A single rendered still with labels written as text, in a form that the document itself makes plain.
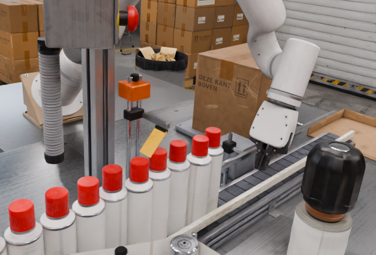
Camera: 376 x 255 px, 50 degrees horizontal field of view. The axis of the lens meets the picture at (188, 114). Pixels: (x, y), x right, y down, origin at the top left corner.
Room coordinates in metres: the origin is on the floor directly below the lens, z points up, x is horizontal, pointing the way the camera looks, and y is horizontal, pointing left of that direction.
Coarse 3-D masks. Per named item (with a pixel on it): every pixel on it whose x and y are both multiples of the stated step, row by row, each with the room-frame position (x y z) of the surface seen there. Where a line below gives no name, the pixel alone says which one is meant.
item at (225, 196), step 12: (312, 144) 1.19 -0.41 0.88; (288, 156) 1.09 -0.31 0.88; (300, 156) 1.09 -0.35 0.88; (276, 168) 1.01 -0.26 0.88; (252, 180) 0.93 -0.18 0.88; (264, 180) 0.94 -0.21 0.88; (288, 180) 0.95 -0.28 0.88; (228, 192) 0.86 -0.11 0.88; (240, 192) 0.87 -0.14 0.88; (264, 192) 0.88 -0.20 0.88; (228, 216) 0.76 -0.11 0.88; (204, 228) 0.72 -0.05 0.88
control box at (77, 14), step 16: (48, 0) 0.55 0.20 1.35; (64, 0) 0.55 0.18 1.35; (80, 0) 0.56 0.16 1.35; (96, 0) 0.56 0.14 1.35; (112, 0) 0.57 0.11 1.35; (48, 16) 0.55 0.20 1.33; (64, 16) 0.55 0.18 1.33; (80, 16) 0.56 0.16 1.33; (96, 16) 0.56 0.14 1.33; (112, 16) 0.57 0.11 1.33; (48, 32) 0.55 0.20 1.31; (64, 32) 0.55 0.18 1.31; (80, 32) 0.56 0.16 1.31; (96, 32) 0.56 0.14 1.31; (112, 32) 0.57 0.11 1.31; (80, 48) 0.56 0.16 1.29; (96, 48) 0.56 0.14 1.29; (112, 48) 0.57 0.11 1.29
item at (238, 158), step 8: (328, 112) 1.27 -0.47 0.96; (312, 120) 1.19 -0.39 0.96; (320, 120) 1.21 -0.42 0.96; (296, 128) 1.11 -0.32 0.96; (304, 128) 1.14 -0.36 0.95; (248, 152) 0.93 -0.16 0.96; (256, 152) 0.95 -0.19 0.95; (232, 160) 0.88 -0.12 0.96; (240, 160) 0.90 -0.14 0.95; (224, 168) 0.86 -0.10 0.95
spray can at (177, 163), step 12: (180, 144) 0.69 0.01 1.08; (180, 156) 0.68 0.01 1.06; (168, 168) 0.68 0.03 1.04; (180, 168) 0.68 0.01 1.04; (180, 180) 0.67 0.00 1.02; (180, 192) 0.67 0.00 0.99; (180, 204) 0.68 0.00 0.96; (168, 216) 0.67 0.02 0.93; (180, 216) 0.68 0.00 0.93; (168, 228) 0.67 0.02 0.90; (180, 228) 0.68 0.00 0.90
